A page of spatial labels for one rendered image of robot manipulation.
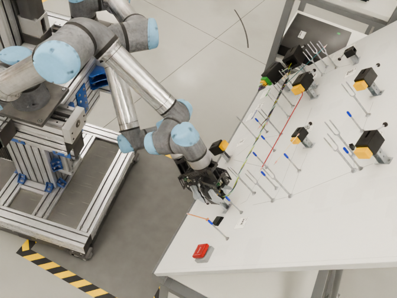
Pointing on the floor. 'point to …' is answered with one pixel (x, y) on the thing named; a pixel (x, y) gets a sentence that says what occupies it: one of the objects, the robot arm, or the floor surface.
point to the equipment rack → (377, 7)
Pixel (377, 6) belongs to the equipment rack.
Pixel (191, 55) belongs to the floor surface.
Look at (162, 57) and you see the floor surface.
